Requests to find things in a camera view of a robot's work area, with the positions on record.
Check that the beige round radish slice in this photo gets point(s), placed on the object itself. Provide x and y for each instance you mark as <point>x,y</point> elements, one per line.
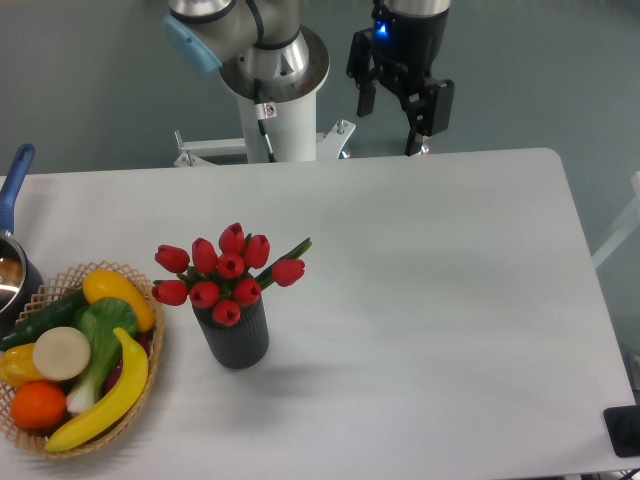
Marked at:
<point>61,353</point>

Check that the green bok choy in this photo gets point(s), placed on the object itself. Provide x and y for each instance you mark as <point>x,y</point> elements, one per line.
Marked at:
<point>97,324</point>

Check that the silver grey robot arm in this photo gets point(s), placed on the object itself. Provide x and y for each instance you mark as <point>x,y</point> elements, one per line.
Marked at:
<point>275,66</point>

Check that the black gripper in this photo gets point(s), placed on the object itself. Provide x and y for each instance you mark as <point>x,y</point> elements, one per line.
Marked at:
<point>405,40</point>

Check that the orange fruit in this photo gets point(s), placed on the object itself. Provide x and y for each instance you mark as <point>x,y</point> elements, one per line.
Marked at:
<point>38,405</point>

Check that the red tulip bouquet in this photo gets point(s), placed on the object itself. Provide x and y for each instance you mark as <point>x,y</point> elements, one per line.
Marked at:
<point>228,278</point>

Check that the black device at table edge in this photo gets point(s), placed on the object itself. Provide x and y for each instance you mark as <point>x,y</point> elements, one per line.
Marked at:
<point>622,425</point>

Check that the yellow bell pepper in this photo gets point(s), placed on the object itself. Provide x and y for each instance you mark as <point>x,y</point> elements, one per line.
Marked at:
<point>17,366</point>

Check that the dark grey ribbed vase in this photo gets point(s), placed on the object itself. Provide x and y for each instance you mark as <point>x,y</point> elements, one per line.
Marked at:
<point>240,346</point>

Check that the green cucumber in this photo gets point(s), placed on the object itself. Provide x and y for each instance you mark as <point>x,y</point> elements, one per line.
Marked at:
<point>59,313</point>

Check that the blue handled saucepan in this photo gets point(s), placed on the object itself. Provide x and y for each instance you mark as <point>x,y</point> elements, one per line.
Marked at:
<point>20,279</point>

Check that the white frame at right edge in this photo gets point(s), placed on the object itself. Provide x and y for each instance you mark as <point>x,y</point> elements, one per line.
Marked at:
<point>626,222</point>

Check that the yellow banana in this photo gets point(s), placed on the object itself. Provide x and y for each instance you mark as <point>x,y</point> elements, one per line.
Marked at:
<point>113,406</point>

